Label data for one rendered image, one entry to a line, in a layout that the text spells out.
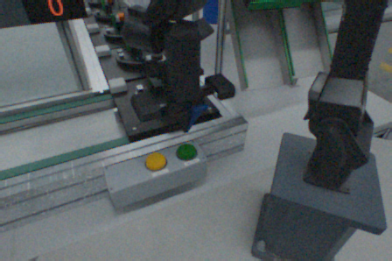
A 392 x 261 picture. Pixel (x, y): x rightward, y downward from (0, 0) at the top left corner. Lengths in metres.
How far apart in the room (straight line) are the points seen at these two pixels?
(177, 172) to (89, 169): 0.18
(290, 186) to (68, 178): 0.42
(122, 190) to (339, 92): 0.40
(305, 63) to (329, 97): 0.52
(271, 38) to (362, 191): 0.50
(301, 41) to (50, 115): 0.75
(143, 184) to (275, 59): 0.49
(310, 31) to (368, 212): 0.60
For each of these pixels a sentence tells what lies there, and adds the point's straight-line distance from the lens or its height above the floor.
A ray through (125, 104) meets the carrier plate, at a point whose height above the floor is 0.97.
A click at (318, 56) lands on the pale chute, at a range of 0.88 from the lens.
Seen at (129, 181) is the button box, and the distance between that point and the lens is 0.53.
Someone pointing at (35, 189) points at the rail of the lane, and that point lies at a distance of 0.59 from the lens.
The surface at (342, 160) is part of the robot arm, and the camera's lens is 0.37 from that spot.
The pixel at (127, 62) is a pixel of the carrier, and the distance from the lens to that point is 0.88.
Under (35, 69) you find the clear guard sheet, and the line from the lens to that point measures 0.80.
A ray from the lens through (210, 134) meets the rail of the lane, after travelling 0.61.
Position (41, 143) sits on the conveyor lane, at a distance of 0.76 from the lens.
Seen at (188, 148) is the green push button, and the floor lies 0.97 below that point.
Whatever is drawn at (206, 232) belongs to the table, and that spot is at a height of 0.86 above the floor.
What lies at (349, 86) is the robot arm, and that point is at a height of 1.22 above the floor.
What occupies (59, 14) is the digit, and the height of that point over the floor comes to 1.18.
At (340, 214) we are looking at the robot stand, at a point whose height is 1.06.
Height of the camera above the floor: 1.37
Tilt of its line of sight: 41 degrees down
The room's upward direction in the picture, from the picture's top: straight up
